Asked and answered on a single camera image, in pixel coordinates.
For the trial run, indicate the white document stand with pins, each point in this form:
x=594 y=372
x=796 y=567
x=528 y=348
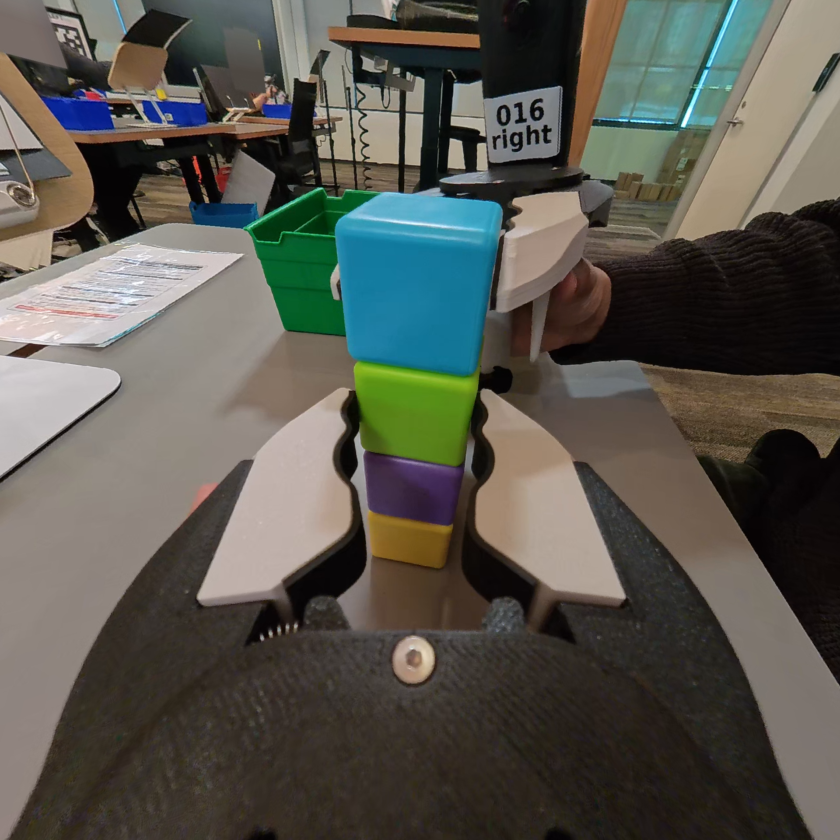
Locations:
x=39 y=407

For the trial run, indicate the blue plastic bin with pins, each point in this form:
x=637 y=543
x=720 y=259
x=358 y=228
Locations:
x=79 y=115
x=279 y=111
x=223 y=215
x=177 y=113

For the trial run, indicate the yellow cube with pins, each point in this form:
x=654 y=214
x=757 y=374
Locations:
x=410 y=538

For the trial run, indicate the stack of cardboard boxes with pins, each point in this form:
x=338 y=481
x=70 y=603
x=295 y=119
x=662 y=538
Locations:
x=649 y=190

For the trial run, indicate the lime green cube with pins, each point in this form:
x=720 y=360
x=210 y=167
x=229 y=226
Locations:
x=413 y=413

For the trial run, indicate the person's right forearm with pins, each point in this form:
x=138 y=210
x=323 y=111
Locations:
x=722 y=295

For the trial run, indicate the black office chair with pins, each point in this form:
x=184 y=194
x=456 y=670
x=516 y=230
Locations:
x=302 y=131

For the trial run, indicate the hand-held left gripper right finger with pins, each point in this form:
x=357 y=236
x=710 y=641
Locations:
x=544 y=525

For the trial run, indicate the person's left hand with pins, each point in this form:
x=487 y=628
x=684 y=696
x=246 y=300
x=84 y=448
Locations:
x=203 y=495

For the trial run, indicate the blue cube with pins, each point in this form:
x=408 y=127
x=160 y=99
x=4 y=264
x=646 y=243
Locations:
x=413 y=282

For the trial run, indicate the black bag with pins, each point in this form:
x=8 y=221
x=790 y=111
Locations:
x=420 y=14

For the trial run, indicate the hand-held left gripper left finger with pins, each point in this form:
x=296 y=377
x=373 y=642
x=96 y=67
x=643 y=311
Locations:
x=289 y=518

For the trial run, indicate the grey panel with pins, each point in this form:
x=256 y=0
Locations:
x=249 y=180

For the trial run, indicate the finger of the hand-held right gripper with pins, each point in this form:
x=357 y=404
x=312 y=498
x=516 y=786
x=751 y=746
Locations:
x=336 y=282
x=544 y=243

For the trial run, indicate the green plastic bin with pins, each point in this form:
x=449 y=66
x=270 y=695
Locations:
x=302 y=289

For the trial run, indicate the person's right hand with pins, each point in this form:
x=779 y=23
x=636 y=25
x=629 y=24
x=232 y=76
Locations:
x=581 y=308

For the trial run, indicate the laminated paper sheet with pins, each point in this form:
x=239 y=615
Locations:
x=118 y=289

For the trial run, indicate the purple cube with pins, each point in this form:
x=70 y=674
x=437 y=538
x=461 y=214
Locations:
x=413 y=489

